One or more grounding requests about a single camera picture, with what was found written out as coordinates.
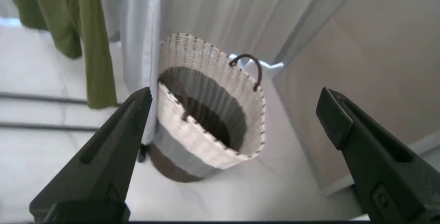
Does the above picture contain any green short-sleeved shirt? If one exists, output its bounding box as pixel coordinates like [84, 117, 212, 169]
[0, 0, 118, 110]

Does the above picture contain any white laundry basket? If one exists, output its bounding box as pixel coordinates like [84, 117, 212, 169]
[148, 32, 267, 183]

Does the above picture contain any white curtain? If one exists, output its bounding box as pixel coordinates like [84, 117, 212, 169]
[159, 0, 365, 67]

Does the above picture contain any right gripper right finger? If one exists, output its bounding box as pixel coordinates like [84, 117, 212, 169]
[315, 86, 440, 223]

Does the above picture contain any black clothes rack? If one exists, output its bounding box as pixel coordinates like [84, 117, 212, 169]
[0, 91, 149, 164]

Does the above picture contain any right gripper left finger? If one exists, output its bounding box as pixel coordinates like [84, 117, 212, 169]
[29, 86, 153, 223]

